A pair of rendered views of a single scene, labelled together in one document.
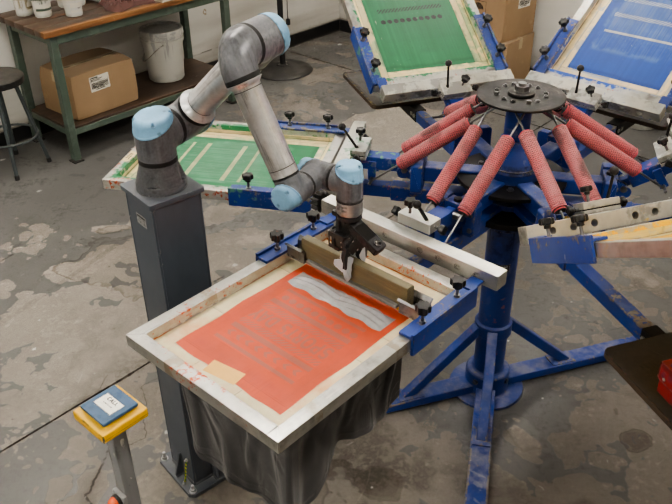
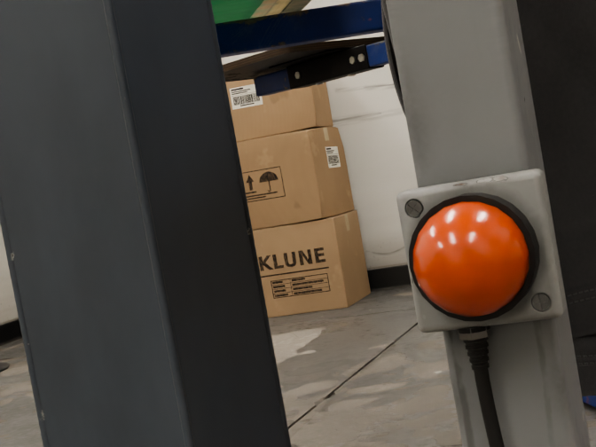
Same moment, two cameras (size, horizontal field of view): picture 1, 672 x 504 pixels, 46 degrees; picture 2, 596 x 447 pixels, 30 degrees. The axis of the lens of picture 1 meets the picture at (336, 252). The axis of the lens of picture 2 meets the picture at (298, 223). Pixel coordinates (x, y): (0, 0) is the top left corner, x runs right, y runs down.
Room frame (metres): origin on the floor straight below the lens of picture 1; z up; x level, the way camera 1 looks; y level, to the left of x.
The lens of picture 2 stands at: (1.07, 0.77, 0.69)
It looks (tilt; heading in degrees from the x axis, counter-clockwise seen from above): 3 degrees down; 338
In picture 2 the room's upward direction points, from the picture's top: 10 degrees counter-clockwise
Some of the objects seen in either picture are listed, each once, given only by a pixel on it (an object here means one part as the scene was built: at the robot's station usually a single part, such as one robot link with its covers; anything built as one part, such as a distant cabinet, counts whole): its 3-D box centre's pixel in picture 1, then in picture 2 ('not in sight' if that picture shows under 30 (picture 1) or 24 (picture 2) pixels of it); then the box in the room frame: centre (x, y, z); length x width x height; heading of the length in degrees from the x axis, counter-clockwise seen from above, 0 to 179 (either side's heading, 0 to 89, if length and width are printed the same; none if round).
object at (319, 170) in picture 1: (314, 175); not in sight; (1.95, 0.06, 1.30); 0.11 x 0.11 x 0.08; 58
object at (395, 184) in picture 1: (341, 185); (352, 20); (2.66, -0.03, 0.90); 1.24 x 0.06 x 0.06; 77
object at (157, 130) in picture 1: (156, 133); not in sight; (2.12, 0.52, 1.37); 0.13 x 0.12 x 0.14; 148
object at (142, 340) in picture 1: (306, 316); not in sight; (1.75, 0.08, 0.97); 0.79 x 0.58 x 0.04; 137
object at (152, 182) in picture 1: (159, 170); not in sight; (2.11, 0.52, 1.25); 0.15 x 0.15 x 0.10
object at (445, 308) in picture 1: (439, 316); not in sight; (1.74, -0.28, 0.97); 0.30 x 0.05 x 0.07; 137
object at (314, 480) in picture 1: (349, 424); not in sight; (1.57, -0.03, 0.74); 0.46 x 0.04 x 0.42; 137
